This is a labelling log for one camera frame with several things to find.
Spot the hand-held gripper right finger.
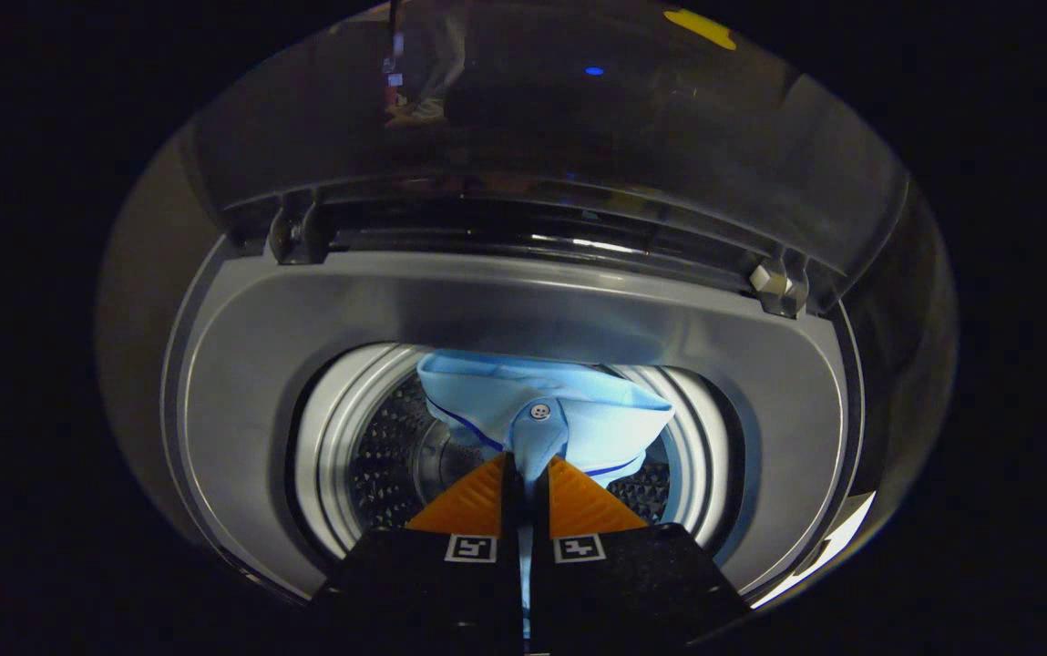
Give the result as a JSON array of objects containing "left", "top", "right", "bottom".
[{"left": 529, "top": 454, "right": 752, "bottom": 656}]

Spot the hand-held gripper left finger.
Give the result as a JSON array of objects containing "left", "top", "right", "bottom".
[{"left": 307, "top": 452, "right": 525, "bottom": 656}]

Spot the light blue polo shirt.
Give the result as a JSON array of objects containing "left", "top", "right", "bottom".
[{"left": 415, "top": 350, "right": 676, "bottom": 639}]

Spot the grey washing machine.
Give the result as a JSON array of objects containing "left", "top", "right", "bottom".
[{"left": 159, "top": 187, "right": 863, "bottom": 604}]

